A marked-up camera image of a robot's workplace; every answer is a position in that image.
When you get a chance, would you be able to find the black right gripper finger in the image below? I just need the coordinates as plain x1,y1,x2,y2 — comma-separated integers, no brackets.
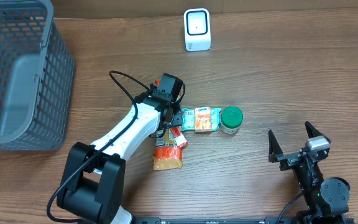
305,121,331,144
268,130,283,163

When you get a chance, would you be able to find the orange pasta package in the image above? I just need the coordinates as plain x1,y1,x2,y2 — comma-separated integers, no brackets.
153,126,188,170

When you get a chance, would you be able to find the green lid jar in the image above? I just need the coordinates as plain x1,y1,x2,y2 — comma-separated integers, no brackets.
220,106,244,134

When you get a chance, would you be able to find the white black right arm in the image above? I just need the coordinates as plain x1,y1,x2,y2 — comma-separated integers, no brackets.
265,121,354,223

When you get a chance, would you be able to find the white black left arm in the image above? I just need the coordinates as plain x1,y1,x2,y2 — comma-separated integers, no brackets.
47,73,185,223

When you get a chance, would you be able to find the white barcode scanner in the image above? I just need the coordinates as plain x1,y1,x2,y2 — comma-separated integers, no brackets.
183,8,211,52

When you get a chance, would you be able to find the teal tissue pack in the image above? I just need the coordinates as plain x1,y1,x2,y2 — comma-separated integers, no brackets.
181,108,221,132

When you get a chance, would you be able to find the orange tissue pack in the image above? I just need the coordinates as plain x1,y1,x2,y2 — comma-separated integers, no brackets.
195,107,212,132

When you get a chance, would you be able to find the grey plastic basket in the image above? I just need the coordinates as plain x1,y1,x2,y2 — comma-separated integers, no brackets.
0,0,76,151

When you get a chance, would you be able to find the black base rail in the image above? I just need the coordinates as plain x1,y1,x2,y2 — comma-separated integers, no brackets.
132,216,356,224

